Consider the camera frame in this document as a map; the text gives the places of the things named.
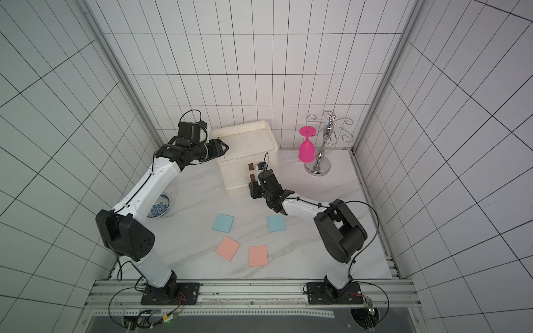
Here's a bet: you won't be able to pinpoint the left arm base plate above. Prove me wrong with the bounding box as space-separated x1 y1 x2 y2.
141 282 201 306

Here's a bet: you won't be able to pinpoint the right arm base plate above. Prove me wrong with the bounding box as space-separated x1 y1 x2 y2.
303 281 364 305

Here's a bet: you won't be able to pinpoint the chrome glass holder stand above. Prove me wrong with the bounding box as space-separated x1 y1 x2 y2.
304 110 354 176

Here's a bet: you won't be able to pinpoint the right blue sticky notes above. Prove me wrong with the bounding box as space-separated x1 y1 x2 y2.
266 215 287 233

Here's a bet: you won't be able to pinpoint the aluminium mounting rail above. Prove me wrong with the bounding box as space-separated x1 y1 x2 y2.
83 279 421 319

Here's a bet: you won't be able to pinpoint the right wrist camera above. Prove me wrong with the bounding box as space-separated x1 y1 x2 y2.
258 162 268 172

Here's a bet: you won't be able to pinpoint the left blue sticky notes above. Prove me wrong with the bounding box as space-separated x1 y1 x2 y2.
212 214 235 233

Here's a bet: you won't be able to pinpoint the white plastic drawer cabinet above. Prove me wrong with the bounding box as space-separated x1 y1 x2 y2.
210 120 279 197

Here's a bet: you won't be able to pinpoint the pink plastic goblet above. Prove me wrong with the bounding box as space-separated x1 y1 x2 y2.
298 126 316 163

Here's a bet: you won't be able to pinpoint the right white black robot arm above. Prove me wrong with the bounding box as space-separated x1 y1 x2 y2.
248 169 368 305

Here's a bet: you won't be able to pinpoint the pink sticky notes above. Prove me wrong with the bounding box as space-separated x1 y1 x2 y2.
248 246 269 267
215 237 241 262

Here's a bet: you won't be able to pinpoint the left pink sticky notes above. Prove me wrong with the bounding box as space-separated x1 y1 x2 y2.
215 237 241 262

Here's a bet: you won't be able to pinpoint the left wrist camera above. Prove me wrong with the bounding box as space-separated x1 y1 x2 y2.
197 120 208 130

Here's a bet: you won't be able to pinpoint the blue sticky notes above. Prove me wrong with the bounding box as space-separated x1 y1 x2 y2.
212 214 235 233
266 215 287 233

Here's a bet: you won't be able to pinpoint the right pink sticky notes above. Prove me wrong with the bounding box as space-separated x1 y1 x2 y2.
248 246 269 267

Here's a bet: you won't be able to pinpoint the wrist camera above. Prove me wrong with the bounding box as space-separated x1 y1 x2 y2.
197 120 208 130
258 162 268 172

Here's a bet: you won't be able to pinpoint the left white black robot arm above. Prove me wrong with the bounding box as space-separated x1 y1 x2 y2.
95 136 229 305

